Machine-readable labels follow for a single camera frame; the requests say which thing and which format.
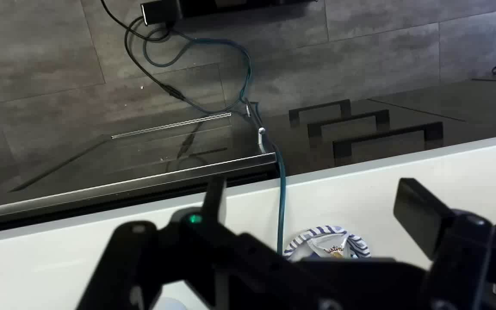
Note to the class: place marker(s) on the dark lower cabinet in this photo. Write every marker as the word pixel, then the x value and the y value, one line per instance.
pixel 443 109

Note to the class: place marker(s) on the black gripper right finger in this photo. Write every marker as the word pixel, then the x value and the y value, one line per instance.
pixel 425 216

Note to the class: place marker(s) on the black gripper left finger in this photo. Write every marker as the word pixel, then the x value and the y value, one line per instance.
pixel 127 264

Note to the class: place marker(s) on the black box on floor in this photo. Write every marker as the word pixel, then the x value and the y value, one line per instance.
pixel 167 9

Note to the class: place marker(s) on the blue patterned white plate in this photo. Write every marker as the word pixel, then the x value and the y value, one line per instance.
pixel 317 238

